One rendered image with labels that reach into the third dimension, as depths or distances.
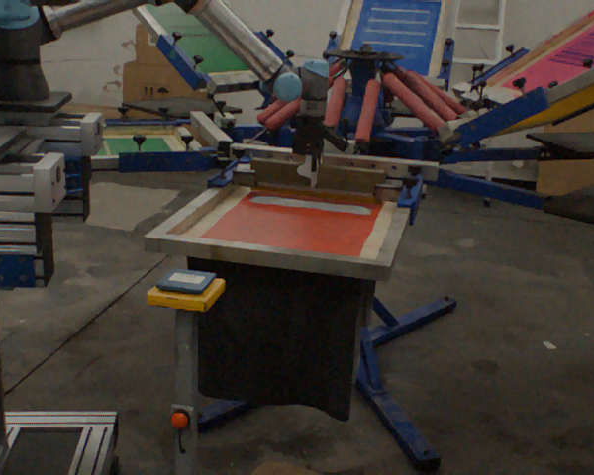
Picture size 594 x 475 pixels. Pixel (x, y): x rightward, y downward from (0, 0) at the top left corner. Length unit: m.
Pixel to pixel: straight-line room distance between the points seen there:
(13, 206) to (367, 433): 1.76
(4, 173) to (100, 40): 5.53
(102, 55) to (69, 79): 0.39
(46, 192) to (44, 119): 0.51
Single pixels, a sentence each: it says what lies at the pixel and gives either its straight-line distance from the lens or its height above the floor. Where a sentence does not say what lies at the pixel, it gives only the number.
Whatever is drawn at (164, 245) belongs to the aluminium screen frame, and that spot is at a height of 0.97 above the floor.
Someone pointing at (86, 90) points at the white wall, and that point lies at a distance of 7.27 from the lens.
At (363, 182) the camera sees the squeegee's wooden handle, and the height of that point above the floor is 1.02.
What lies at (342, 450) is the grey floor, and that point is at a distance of 2.90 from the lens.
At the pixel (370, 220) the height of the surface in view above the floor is 0.96.
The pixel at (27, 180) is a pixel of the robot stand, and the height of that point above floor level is 1.19.
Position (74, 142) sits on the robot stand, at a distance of 2.13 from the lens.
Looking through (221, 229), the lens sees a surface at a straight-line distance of 2.07.
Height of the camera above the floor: 1.60
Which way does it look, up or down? 19 degrees down
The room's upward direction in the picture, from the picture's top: 3 degrees clockwise
